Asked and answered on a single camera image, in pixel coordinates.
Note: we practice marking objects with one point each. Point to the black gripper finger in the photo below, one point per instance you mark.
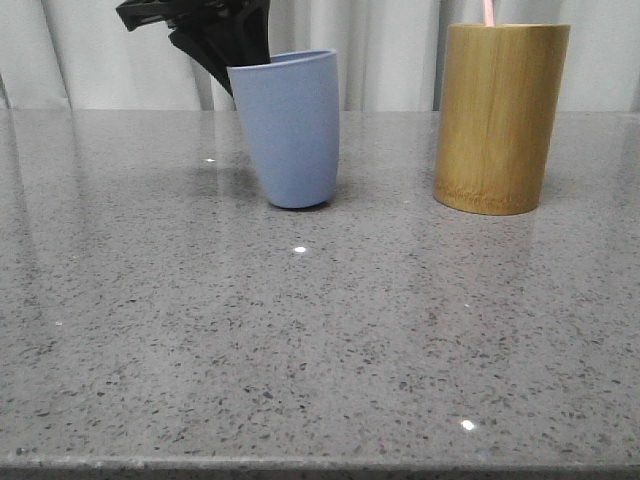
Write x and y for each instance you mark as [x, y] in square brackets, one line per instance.
[224, 34]
[140, 13]

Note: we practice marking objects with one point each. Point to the blue plastic cup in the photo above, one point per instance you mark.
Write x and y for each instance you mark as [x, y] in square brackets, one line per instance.
[289, 114]

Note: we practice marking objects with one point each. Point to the pink chopstick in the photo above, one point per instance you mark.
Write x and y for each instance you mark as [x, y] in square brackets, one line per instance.
[488, 13]

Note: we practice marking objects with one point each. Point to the grey-white curtain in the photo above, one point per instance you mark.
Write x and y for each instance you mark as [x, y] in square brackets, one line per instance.
[78, 54]

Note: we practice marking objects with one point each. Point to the bamboo cylinder holder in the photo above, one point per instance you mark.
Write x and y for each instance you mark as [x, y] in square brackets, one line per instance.
[499, 96]

